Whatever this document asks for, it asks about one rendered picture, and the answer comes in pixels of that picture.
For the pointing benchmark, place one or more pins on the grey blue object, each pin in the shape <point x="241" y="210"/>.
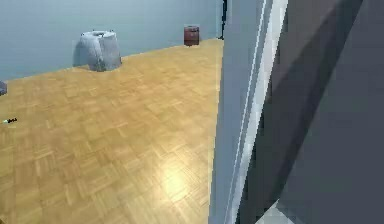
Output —
<point x="2" y="88"/>

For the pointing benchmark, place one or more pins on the small black white object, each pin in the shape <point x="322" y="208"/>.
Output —
<point x="11" y="120"/>

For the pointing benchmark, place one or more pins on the grey room door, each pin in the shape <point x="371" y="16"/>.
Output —
<point x="313" y="113"/>

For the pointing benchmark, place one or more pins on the grey round bin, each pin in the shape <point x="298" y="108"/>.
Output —
<point x="101" y="50"/>

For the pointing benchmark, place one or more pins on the dark red bin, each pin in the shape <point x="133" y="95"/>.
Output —
<point x="191" y="36"/>

